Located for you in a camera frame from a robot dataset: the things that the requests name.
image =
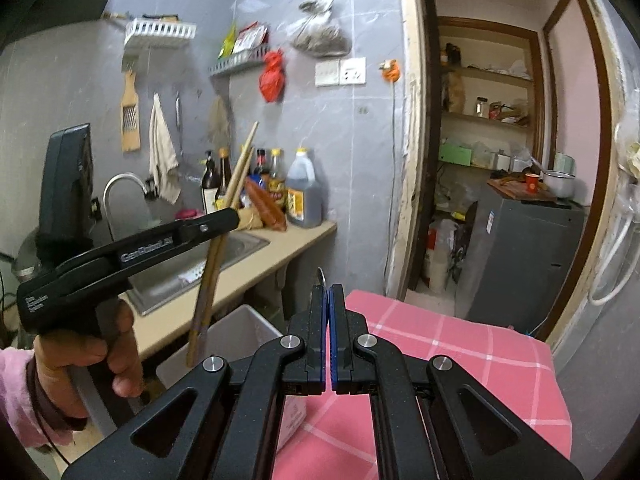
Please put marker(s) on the orange wall plug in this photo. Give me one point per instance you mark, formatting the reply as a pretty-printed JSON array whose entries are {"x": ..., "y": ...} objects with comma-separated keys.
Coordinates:
[{"x": 391, "y": 71}]

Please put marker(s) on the yellow capped sauce bottle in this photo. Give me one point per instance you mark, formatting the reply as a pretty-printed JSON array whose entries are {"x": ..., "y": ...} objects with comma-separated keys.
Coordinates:
[{"x": 276, "y": 170}]

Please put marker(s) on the person's left hand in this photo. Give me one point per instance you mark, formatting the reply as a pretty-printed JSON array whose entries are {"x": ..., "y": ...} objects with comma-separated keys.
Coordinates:
[{"x": 60, "y": 355}]

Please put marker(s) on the white wall socket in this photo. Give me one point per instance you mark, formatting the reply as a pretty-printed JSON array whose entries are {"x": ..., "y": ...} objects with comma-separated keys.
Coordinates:
[{"x": 353, "y": 71}]

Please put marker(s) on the red seasoning packet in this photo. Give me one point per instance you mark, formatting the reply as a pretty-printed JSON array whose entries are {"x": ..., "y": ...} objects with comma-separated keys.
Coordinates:
[{"x": 250, "y": 37}]

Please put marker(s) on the grey wall shelf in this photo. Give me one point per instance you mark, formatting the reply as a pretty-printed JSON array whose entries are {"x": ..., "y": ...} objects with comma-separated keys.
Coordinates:
[{"x": 235, "y": 64}]

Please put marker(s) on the clear bag of dried goods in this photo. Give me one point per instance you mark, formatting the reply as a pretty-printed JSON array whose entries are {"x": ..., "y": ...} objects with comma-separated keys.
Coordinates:
[{"x": 320, "y": 35}]

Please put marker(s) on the brown paper bag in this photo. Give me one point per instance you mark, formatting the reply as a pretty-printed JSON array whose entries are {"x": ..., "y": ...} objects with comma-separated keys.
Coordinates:
[{"x": 455, "y": 92}]

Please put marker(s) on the white plastic jug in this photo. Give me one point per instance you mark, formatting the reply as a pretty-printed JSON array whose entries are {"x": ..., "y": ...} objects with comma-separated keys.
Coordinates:
[{"x": 440, "y": 260}]

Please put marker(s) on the orange brown packet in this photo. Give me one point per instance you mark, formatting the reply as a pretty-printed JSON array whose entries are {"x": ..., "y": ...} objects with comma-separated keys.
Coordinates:
[{"x": 265, "y": 205}]

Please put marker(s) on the red cup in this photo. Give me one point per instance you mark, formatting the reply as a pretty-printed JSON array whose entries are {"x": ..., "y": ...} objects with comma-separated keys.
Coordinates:
[{"x": 532, "y": 183}]

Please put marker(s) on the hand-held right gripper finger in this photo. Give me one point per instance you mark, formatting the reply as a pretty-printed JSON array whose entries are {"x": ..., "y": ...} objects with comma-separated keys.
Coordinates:
[
  {"x": 326, "y": 350},
  {"x": 334, "y": 360}
]

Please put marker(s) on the white wall basket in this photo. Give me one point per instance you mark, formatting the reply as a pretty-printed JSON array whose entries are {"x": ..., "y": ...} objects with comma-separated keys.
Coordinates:
[{"x": 160, "y": 32}]

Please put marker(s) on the white sink strainer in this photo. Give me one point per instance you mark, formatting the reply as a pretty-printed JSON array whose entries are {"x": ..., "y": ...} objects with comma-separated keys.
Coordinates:
[{"x": 192, "y": 274}]

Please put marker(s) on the black wall outlet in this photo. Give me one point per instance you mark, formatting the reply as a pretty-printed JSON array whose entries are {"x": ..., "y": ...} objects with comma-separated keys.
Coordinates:
[{"x": 96, "y": 208}]

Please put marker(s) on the beige kitchen counter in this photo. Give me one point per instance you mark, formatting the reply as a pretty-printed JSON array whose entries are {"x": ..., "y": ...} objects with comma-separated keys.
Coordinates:
[{"x": 300, "y": 240}]

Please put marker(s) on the glass jar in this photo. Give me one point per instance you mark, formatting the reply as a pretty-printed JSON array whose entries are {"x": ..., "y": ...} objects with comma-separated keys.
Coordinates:
[{"x": 481, "y": 107}]

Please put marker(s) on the white wall switch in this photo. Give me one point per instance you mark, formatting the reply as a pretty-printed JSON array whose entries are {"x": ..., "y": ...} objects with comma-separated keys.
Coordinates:
[{"x": 327, "y": 74}]

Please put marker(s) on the white dish towel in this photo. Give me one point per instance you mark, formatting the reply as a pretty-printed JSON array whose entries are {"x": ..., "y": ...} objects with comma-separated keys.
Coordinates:
[{"x": 162, "y": 160}]

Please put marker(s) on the red plastic bag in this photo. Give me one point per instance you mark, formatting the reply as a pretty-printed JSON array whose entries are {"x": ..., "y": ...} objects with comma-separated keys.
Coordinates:
[{"x": 272, "y": 80}]

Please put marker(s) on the white rubber gloves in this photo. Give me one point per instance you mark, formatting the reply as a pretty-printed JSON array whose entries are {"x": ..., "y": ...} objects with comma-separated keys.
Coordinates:
[{"x": 631, "y": 157}]

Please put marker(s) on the steel faucet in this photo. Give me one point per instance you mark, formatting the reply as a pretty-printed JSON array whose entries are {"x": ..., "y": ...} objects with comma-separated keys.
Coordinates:
[{"x": 120, "y": 180}]

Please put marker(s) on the pink soap dish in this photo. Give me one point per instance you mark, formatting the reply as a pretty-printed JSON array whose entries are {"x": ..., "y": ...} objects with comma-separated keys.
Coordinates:
[{"x": 187, "y": 213}]

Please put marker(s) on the white plastic utensil basket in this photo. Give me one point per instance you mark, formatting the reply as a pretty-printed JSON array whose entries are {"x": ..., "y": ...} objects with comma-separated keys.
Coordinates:
[{"x": 240, "y": 325}]

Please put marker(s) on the beige bag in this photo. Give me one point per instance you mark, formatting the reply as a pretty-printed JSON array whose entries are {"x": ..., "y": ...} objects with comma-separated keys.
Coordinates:
[{"x": 250, "y": 220}]

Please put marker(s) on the steel spoon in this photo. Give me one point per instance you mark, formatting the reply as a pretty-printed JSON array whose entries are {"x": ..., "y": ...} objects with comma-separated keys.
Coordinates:
[{"x": 320, "y": 276}]

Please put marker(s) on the pale green canister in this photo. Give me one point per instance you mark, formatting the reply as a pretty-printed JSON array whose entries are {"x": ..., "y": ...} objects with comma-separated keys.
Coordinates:
[{"x": 565, "y": 161}]

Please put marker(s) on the white pot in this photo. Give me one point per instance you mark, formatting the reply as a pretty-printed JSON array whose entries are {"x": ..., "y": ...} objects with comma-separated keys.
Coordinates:
[{"x": 557, "y": 185}]

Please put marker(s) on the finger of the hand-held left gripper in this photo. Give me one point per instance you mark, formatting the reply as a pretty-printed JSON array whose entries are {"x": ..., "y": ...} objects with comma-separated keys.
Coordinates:
[{"x": 210, "y": 225}]

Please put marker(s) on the wooden shelf unit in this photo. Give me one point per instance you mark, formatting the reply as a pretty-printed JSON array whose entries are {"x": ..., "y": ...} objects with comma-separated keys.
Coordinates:
[{"x": 485, "y": 119}]

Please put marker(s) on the wooden grater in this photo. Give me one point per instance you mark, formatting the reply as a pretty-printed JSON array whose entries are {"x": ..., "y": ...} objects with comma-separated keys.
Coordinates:
[{"x": 131, "y": 135}]

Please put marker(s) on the pink checked tablecloth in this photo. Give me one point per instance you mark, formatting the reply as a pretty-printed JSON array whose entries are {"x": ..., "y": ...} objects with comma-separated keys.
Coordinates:
[{"x": 450, "y": 360}]

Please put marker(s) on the grey cabinet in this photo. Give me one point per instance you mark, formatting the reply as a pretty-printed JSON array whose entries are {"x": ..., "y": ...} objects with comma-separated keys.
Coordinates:
[{"x": 525, "y": 260}]

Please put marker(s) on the wooden cutting board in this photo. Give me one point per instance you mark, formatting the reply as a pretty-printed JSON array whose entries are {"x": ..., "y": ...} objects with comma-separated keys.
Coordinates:
[{"x": 510, "y": 186}]

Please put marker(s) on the wooden door frame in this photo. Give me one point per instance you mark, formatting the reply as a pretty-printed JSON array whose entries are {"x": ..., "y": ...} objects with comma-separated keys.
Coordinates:
[{"x": 410, "y": 160}]

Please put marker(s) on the green box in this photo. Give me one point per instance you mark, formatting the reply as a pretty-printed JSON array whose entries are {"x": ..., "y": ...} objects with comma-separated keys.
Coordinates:
[{"x": 455, "y": 155}]

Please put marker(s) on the wooden chopstick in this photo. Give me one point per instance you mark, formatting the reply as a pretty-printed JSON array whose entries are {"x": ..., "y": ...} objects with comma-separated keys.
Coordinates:
[
  {"x": 253, "y": 132},
  {"x": 196, "y": 330}
]

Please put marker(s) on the large soy sauce jug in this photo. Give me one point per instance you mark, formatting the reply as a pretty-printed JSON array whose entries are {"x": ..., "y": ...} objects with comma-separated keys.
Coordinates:
[{"x": 305, "y": 195}]

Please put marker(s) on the steel sink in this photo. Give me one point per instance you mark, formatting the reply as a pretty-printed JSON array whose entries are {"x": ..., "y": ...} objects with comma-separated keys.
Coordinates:
[{"x": 240, "y": 250}]

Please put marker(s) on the hanging beige loofah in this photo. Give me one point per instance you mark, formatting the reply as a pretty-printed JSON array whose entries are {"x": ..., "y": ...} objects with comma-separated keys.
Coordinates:
[{"x": 218, "y": 120}]

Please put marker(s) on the dark bottle red cap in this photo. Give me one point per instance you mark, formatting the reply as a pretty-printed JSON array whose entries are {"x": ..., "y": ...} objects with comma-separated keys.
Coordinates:
[{"x": 260, "y": 160}]

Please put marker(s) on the hanging metal tool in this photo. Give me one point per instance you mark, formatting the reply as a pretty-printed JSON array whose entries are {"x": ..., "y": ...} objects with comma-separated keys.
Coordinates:
[{"x": 177, "y": 110}]

